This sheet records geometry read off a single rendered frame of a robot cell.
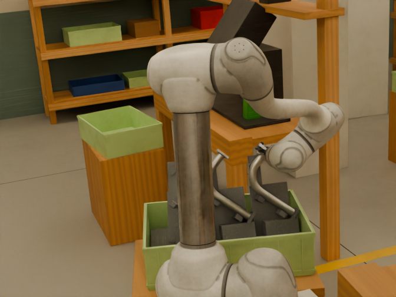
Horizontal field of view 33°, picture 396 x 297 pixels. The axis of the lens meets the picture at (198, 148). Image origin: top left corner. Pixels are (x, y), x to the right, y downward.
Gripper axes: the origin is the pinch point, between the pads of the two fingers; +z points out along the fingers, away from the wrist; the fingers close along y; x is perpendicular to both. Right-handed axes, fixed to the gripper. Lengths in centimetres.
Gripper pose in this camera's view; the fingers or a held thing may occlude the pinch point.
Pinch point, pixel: (265, 154)
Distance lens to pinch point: 252.7
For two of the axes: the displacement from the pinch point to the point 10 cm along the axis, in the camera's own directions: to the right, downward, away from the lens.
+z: -1.2, -0.2, 9.9
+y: -7.8, -6.2, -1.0
